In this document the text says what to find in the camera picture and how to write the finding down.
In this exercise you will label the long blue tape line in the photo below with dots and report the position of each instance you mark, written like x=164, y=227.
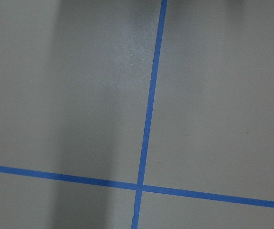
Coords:
x=148, y=117

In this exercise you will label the crossing blue tape line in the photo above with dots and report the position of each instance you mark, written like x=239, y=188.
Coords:
x=133, y=186

